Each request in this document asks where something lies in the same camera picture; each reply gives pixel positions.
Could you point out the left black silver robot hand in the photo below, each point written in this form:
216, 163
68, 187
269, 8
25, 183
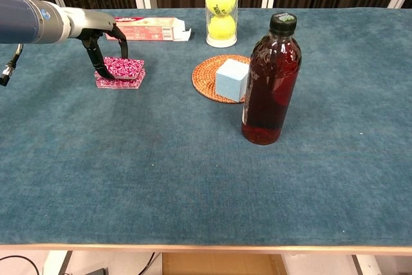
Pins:
90, 20

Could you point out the pink toothpaste box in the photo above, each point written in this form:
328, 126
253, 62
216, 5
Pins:
151, 28

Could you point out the round woven brown coaster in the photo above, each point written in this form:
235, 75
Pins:
206, 75

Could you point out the light blue foam cube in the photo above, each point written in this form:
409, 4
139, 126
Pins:
230, 81

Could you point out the blue velvet table cloth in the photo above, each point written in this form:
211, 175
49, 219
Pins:
193, 175

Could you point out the red drink bottle black cap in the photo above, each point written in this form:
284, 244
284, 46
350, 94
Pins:
270, 94

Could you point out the white table leg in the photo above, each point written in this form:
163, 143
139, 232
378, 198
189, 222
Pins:
56, 263
367, 267

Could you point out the brown cardboard box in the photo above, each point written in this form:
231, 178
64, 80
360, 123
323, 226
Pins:
219, 265

